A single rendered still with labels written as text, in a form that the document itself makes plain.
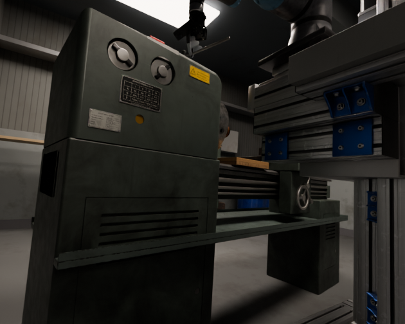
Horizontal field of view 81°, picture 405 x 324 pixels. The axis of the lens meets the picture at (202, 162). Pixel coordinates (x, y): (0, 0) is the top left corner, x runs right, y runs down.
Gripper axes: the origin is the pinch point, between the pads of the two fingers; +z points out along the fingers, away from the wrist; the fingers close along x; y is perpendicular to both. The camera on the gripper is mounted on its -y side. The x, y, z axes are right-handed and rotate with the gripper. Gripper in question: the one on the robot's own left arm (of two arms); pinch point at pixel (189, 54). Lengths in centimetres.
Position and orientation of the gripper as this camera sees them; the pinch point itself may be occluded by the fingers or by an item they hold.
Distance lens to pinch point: 128.3
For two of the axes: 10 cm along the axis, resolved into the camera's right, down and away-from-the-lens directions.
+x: 3.4, 1.1, 9.3
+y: 9.4, 0.0, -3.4
